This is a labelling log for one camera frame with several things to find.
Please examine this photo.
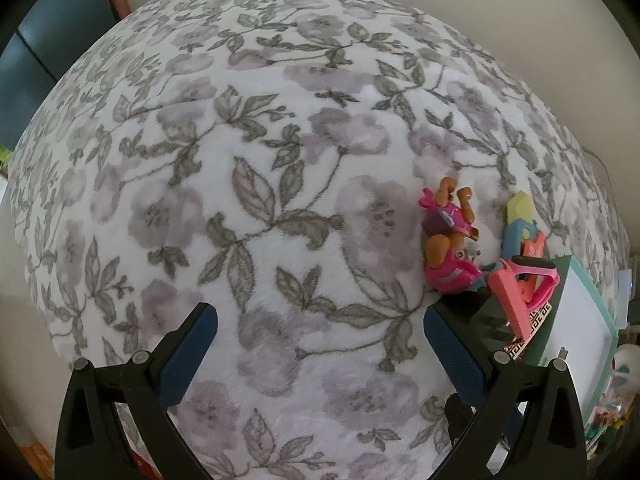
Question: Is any gold greek-key lighter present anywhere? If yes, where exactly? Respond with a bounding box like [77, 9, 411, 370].
[502, 301, 554, 361]

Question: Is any coral blue toy knife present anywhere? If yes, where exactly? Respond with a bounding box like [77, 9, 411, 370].
[487, 268, 533, 341]

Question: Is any pink kids watch band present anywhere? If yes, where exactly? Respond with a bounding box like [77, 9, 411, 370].
[508, 256, 560, 312]

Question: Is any pink puppy toy figure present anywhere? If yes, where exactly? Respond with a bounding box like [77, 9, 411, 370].
[418, 177, 484, 294]

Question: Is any black power adapter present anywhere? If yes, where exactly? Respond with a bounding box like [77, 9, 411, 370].
[435, 292, 516, 356]

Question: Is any white usb charger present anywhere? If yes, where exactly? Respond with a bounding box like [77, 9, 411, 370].
[547, 346, 568, 372]

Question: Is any teal shallow box tray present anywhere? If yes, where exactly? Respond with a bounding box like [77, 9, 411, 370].
[523, 256, 617, 420]

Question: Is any white power strip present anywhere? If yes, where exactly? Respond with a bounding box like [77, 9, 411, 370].
[614, 269, 632, 330]

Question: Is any floral fleece blanket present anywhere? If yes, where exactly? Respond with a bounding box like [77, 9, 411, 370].
[9, 0, 630, 479]

